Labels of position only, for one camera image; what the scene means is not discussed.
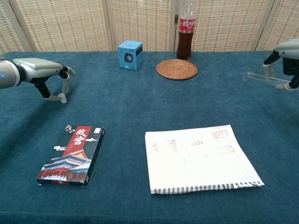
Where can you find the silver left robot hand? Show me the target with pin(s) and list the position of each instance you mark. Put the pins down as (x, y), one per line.
(35, 66)

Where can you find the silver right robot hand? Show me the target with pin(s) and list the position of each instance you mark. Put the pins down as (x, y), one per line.
(290, 49)

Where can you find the clear glass test tube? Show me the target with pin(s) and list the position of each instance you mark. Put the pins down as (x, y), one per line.
(257, 78)

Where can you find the woven bamboo folding screen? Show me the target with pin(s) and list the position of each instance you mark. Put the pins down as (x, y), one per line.
(70, 23)

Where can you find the light blue speaker box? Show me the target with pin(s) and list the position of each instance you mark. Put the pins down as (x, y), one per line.
(129, 56)

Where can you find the black red palace book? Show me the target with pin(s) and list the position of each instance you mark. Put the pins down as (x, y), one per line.
(72, 158)

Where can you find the cola bottle with red label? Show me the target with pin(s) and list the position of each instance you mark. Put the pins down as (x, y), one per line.
(185, 37)

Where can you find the dark teal tablecloth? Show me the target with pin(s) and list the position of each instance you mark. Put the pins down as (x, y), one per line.
(130, 112)

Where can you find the round woven rattan coaster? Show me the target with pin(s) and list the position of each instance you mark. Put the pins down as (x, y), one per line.
(176, 69)

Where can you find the black screen hinge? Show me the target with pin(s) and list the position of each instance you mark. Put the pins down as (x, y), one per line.
(176, 19)

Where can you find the white spiral notebook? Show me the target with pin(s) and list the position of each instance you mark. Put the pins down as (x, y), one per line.
(198, 168)

